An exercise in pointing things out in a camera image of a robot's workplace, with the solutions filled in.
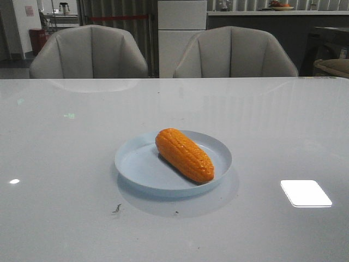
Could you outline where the orange plastic corn cob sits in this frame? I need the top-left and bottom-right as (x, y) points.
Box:
(155, 128), (215, 183)

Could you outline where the light blue round plate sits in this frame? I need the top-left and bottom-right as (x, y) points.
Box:
(114, 129), (233, 198)

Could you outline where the right grey upholstered chair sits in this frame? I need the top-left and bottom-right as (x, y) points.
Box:
(173, 26), (298, 78)

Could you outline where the grey upholstered chair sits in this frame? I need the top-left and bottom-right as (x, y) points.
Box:
(173, 26), (298, 78)
(29, 25), (148, 79)

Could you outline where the white cabinet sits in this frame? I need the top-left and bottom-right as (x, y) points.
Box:
(158, 1), (207, 78)

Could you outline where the left grey upholstered chair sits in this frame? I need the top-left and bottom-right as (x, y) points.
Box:
(29, 25), (148, 79)

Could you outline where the red barrier belt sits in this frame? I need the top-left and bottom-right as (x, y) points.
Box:
(89, 14), (149, 21)

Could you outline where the grey counter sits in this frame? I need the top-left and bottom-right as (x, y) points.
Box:
(206, 10), (348, 69)

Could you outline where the fruit bowl on counter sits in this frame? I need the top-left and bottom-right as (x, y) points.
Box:
(269, 1), (294, 11)

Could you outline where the red bin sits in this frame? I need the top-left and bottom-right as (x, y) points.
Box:
(29, 28), (46, 56)

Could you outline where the dark side table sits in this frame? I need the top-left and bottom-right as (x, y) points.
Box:
(299, 27), (348, 76)

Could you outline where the tan cushion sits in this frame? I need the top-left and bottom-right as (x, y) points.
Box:
(314, 58), (348, 78)

